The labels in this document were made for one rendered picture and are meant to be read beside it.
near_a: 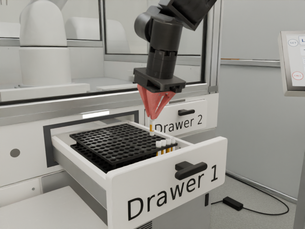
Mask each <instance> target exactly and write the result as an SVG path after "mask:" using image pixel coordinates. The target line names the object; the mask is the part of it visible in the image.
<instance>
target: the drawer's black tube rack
mask: <svg viewBox="0 0 305 229"><path fill-rule="evenodd" d="M69 136H70V138H72V139H74V140H75V141H76V144H72V145H70V147H71V148H72V149H73V150H75V151H76V152H77V153H79V154H80V155H81V156H83V157H84V158H85V159H87V160H88V161H89V162H91V163H92V164H93V165H95V166H96V167H97V168H99V169H100V170H101V171H103V172H104V173H105V174H107V173H108V172H109V171H111V170H115V169H118V168H121V167H124V166H127V165H131V164H134V163H137V162H140V161H143V160H146V159H150V158H153V157H156V152H155V153H151V154H148V155H145V156H141V157H138V158H135V159H131V160H128V161H125V162H121V163H119V164H115V165H111V164H109V163H108V159H111V158H115V157H118V156H121V155H124V154H129V153H132V152H135V151H139V150H144V149H146V148H150V147H153V146H156V142H157V141H161V140H166V138H163V137H161V136H158V135H156V134H154V135H153V136H150V132H148V131H145V130H143V129H140V128H138V127H135V126H132V125H130V124H127V123H125V124H119V125H114V126H109V127H105V128H100V129H94V130H89V131H85V132H80V133H75V134H70V135H69Z"/></svg>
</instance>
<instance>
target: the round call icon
mask: <svg viewBox="0 0 305 229"><path fill-rule="evenodd" d="M291 73H292V80H304V74H303V71H292V72H291Z"/></svg>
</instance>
